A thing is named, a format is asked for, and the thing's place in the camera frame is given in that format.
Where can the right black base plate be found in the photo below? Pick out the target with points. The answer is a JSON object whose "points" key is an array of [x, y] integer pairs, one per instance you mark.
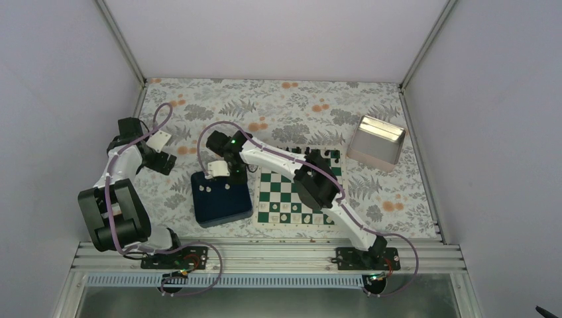
{"points": [[351, 259]]}

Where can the dark blue plastic tray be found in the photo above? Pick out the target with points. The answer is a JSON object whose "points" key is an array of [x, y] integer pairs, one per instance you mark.
{"points": [[217, 201]]}

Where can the floral patterned table mat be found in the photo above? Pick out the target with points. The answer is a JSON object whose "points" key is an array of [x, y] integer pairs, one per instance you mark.
{"points": [[280, 113]]}

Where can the black chess pieces row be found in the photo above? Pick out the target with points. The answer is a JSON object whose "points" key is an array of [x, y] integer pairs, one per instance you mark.
{"points": [[332, 154]]}

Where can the green white chess board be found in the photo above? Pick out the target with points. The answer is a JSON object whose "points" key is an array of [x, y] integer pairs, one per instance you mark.
{"points": [[272, 187]]}

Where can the aluminium rail frame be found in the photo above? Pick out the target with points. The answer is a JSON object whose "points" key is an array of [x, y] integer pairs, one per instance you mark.
{"points": [[268, 263]]}

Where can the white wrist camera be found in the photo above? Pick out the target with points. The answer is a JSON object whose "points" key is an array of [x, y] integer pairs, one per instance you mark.
{"points": [[158, 140], [218, 168]]}

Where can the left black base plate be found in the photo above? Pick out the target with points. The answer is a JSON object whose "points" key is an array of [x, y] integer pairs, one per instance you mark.
{"points": [[190, 258]]}

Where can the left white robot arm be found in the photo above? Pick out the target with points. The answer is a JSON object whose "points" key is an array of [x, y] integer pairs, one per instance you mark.
{"points": [[112, 209]]}

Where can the silver metal tin box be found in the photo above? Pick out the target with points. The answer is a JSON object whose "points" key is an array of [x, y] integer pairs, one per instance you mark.
{"points": [[376, 143]]}

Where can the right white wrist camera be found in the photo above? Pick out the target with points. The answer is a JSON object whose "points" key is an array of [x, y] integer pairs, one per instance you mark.
{"points": [[218, 168]]}

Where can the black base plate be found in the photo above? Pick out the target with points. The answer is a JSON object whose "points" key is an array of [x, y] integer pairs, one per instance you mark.
{"points": [[190, 258], [351, 259]]}

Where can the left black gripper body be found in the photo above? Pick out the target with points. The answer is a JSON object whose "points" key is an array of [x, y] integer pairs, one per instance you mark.
{"points": [[158, 165]]}

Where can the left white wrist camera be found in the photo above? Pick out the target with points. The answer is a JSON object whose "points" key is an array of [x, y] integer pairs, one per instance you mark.
{"points": [[158, 140]]}

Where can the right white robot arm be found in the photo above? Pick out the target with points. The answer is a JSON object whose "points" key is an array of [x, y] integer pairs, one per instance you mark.
{"points": [[316, 184]]}

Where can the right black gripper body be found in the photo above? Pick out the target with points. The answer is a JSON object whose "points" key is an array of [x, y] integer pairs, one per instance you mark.
{"points": [[242, 177]]}

